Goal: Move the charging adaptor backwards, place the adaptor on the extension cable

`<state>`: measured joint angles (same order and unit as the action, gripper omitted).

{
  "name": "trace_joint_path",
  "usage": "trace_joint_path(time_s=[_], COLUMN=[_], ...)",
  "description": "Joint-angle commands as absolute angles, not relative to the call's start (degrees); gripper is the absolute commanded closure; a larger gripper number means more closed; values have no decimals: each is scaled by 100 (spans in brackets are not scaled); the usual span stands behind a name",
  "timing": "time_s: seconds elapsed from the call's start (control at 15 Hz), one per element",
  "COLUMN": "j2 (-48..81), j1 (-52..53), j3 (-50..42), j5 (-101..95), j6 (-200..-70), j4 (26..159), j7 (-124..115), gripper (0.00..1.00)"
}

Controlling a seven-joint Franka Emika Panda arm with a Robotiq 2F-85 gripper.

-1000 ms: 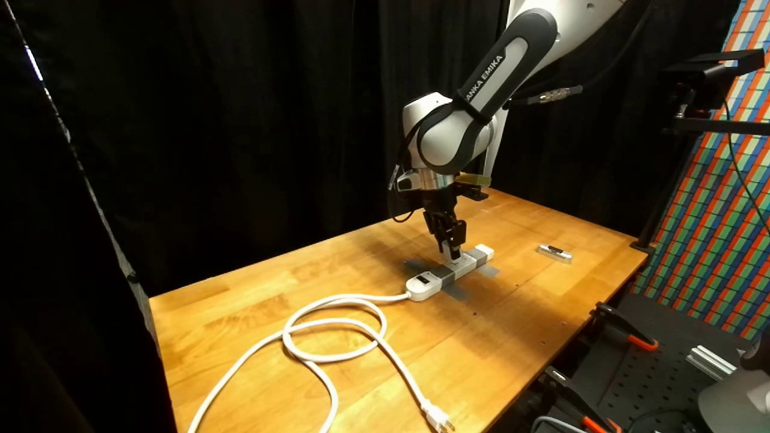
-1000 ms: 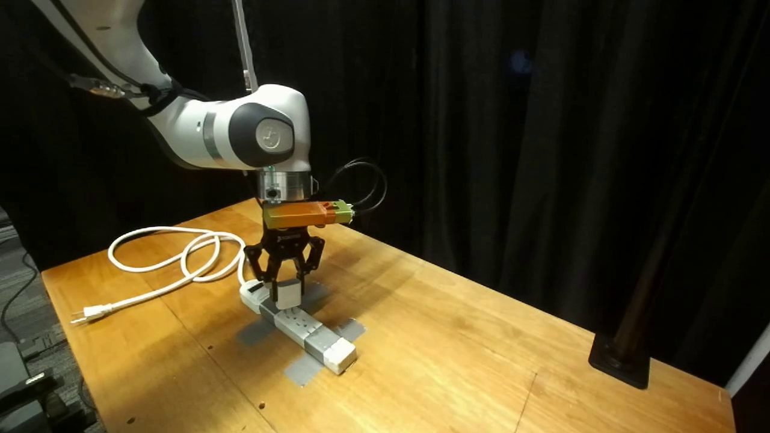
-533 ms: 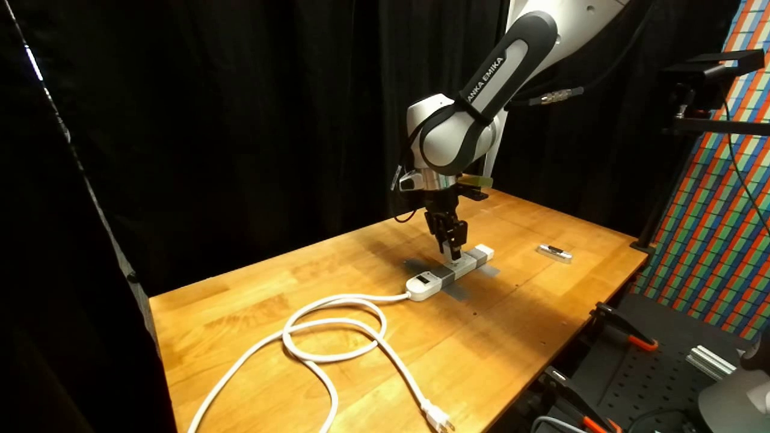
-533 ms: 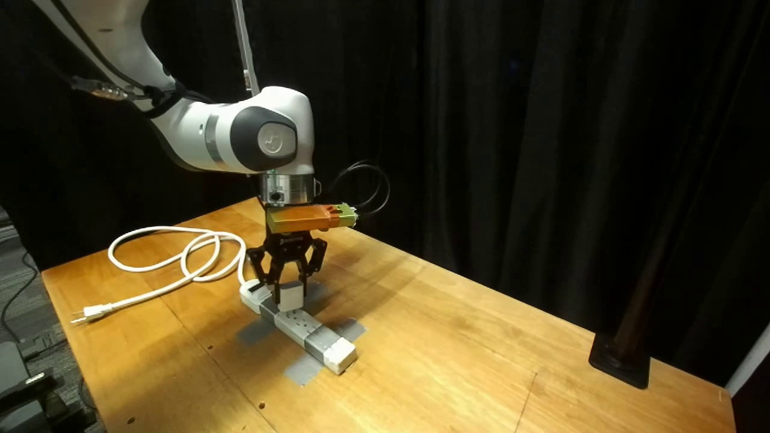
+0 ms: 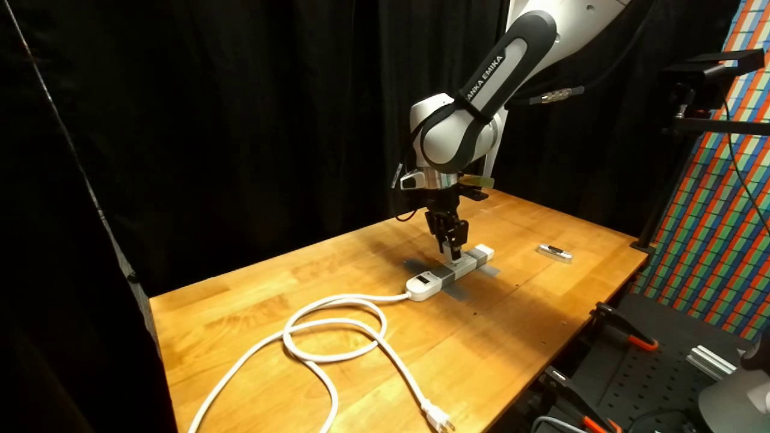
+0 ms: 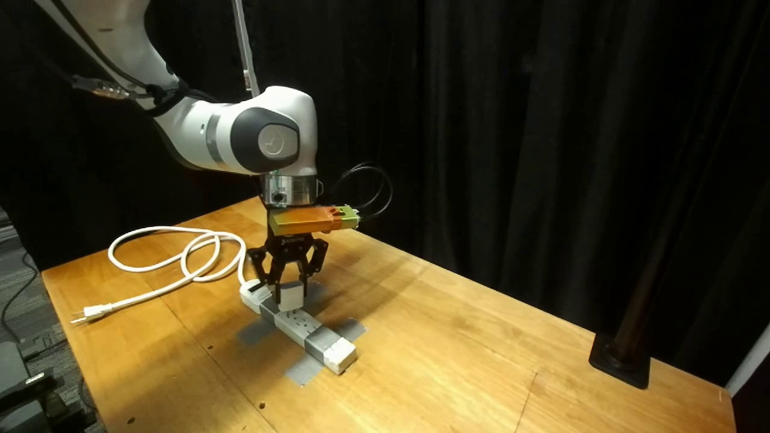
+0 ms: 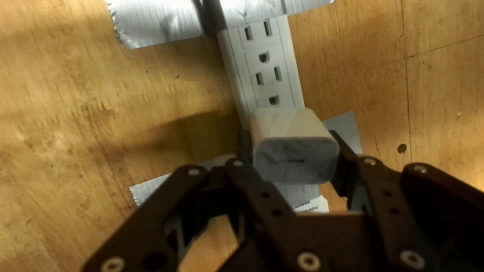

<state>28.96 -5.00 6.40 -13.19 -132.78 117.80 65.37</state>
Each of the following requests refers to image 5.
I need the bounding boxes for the black curtain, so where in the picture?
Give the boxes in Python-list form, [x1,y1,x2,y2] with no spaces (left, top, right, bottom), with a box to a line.
[0,0,724,433]

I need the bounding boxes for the black perforated board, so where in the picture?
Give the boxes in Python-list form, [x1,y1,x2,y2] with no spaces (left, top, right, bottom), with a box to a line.
[527,291,770,433]

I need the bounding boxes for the silver metal frame post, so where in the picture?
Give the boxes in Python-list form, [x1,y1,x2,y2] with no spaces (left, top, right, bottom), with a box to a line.
[20,39,160,339]

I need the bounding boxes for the white charging adaptor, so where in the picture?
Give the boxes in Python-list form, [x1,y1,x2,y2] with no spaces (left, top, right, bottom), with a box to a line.
[444,247,475,274]

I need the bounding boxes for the white power cord with plug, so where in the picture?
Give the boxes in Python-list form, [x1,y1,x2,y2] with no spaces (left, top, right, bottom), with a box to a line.
[189,288,457,433]

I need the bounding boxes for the orange black clamp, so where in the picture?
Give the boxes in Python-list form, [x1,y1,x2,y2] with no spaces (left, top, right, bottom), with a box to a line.
[542,366,625,433]
[589,301,664,355]

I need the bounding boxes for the white power strip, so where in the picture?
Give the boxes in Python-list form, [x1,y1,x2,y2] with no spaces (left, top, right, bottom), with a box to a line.
[405,240,499,303]

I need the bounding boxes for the grey round lamp head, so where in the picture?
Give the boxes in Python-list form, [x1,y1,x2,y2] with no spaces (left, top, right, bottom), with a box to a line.
[696,369,770,433]

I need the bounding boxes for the black camera on stand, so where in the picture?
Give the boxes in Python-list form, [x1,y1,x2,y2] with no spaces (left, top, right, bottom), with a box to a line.
[632,45,770,249]

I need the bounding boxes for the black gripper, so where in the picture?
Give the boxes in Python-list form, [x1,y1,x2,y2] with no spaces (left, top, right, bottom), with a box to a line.
[421,176,471,262]

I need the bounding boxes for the silver aluminium bar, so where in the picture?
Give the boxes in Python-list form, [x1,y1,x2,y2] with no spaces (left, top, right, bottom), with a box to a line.
[684,344,740,384]

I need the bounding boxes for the colourful patterned board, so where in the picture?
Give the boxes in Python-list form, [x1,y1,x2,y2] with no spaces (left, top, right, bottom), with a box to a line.
[632,0,770,344]

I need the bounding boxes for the small silver black device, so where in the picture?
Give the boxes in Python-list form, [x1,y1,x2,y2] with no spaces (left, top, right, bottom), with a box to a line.
[535,240,576,264]

